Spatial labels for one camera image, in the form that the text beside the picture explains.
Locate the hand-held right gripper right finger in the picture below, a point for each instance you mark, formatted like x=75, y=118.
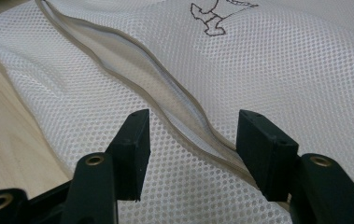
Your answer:
x=268, y=155

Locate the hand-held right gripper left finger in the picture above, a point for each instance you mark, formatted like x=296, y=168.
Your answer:
x=128, y=155

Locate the white mesh laundry bag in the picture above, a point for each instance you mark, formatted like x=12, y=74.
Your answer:
x=290, y=77

